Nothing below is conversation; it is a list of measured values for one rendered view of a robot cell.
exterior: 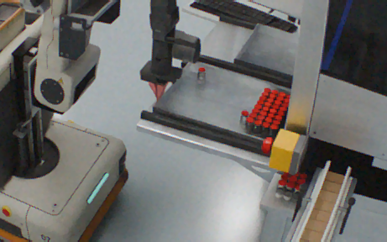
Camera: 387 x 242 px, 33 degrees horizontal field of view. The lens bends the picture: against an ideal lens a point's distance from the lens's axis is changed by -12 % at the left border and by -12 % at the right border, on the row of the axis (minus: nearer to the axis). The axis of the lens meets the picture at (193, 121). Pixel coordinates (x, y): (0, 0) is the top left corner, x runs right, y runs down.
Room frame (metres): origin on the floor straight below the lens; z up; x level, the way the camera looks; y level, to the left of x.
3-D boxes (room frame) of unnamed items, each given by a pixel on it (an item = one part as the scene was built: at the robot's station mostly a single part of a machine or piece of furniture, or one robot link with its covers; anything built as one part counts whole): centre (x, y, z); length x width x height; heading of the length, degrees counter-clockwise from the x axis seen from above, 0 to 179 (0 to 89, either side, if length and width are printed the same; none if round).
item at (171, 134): (1.82, -0.19, 0.87); 0.70 x 0.48 x 0.02; 161
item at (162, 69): (1.66, 0.10, 1.01); 0.10 x 0.07 x 0.07; 72
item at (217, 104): (1.67, -0.09, 0.90); 0.34 x 0.26 x 0.04; 71
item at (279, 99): (1.63, -0.22, 0.90); 0.18 x 0.02 x 0.05; 161
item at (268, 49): (1.96, -0.31, 0.90); 0.34 x 0.26 x 0.04; 71
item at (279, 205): (1.33, -0.27, 0.87); 0.14 x 0.13 x 0.02; 71
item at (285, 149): (1.36, -0.23, 1.00); 0.08 x 0.07 x 0.07; 71
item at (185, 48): (1.66, 0.06, 1.11); 0.11 x 0.09 x 0.12; 72
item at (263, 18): (2.38, -0.15, 0.82); 0.40 x 0.14 x 0.02; 60
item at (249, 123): (1.64, -0.18, 0.90); 0.18 x 0.02 x 0.05; 161
